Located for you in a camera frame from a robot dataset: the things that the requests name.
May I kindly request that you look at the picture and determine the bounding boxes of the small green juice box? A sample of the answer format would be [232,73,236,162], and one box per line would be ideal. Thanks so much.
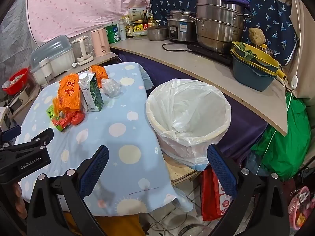
[46,104,65,132]

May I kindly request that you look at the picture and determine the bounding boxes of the dark purple cloth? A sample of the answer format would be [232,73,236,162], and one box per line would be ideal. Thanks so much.
[117,49,269,163]

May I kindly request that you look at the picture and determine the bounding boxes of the steel steamer pot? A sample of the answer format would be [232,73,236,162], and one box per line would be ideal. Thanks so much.
[195,0,253,54]

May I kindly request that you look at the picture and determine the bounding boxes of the green vegetable leaves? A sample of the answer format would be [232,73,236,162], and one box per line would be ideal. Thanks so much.
[236,42,257,61]

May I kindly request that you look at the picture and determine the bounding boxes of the clear plastic bag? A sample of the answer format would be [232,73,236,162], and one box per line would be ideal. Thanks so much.
[101,78,122,98]

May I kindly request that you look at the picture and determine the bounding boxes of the small steel pot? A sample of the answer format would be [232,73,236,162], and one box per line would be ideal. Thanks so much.
[147,25,169,42]

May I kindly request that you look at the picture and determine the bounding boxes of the white bottle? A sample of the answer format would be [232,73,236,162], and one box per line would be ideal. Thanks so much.
[118,21,127,41]

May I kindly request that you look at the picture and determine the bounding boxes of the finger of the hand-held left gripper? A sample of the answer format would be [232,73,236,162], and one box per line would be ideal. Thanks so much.
[0,125,22,144]
[0,127,55,153]

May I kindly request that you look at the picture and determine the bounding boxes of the black induction cooker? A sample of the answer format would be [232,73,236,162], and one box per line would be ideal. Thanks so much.
[186,43,235,67]

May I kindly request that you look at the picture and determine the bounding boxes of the pink electric kettle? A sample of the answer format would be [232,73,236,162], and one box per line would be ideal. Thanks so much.
[91,28,111,57]

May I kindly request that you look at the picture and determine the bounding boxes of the red plastic basin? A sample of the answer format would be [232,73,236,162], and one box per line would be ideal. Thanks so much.
[2,68,30,95]

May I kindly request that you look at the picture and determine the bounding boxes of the navy printed cloth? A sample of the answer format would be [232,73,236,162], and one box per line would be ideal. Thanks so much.
[150,0,300,66]

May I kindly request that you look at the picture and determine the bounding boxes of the wooden board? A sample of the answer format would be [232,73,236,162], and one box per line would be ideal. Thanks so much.
[167,160,203,186]

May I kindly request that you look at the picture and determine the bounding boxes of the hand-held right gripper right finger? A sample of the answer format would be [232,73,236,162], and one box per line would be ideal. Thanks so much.
[207,144,290,236]

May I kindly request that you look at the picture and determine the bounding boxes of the blue dotted blanket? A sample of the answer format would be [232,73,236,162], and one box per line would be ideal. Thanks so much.
[15,61,193,217]

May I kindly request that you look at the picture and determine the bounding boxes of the large orange plastic bag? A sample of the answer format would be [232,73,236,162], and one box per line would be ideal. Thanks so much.
[52,73,83,115]

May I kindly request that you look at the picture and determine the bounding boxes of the brown loofah sponge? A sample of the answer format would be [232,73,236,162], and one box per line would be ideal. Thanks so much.
[248,27,266,46]

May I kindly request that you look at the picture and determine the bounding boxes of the black power cord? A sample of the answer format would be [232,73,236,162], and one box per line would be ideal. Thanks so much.
[161,42,197,53]

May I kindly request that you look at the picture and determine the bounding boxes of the steel rice cooker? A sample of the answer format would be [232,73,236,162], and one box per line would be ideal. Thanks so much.
[166,10,199,44]

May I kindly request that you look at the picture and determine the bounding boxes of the pink dotted sheet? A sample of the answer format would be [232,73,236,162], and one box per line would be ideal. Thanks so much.
[26,0,158,47]

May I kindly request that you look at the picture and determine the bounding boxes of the green plastic bag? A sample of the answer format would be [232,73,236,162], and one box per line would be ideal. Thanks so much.
[250,92,312,180]

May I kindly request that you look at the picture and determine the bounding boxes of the pink plastic basket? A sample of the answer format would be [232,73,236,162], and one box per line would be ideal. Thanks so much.
[287,186,311,230]

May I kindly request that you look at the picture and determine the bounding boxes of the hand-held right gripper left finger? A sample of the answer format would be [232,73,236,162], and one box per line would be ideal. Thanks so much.
[29,145,110,236]

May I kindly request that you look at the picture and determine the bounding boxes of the red plastic bag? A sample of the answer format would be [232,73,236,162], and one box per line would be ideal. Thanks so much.
[61,111,86,129]

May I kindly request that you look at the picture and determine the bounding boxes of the waste bin with white liner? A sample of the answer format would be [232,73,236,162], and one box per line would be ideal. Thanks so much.
[146,78,232,172]

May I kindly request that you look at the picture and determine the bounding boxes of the yellow cloth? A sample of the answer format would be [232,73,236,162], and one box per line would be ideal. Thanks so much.
[63,212,146,236]

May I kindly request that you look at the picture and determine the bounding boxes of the small orange plastic bag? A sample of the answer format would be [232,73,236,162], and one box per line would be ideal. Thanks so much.
[89,65,108,86]

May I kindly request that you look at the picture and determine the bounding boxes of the beige curtain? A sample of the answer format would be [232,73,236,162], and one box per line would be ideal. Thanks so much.
[287,0,315,99]

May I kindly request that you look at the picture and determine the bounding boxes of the glass electric kettle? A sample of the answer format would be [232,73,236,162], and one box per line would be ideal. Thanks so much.
[71,35,94,66]

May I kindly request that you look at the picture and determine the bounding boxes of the person's left hand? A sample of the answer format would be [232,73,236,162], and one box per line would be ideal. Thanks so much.
[12,182,28,220]

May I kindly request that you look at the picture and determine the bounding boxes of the dish box with translucent lid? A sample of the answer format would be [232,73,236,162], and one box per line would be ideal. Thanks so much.
[30,35,76,87]

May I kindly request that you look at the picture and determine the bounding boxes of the red shopping bag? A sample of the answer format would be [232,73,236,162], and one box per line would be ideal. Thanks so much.
[201,168,233,222]

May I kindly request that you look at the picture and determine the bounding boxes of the white tumbler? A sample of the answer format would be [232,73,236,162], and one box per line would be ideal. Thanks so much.
[38,57,54,85]

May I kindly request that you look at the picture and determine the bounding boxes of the green white milk carton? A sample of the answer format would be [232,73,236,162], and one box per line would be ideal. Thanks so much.
[78,72,105,113]

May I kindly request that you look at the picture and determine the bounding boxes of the clear food container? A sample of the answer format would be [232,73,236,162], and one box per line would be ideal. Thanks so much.
[132,31,148,41]

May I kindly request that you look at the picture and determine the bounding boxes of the grey patterned cloth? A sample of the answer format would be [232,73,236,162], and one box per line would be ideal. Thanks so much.
[0,0,37,99]

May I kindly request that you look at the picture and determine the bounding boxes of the green tin can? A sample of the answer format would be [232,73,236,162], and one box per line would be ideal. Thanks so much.
[106,24,120,44]

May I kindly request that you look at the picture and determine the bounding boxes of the beige cardboard box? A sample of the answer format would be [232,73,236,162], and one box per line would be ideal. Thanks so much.
[127,6,147,22]

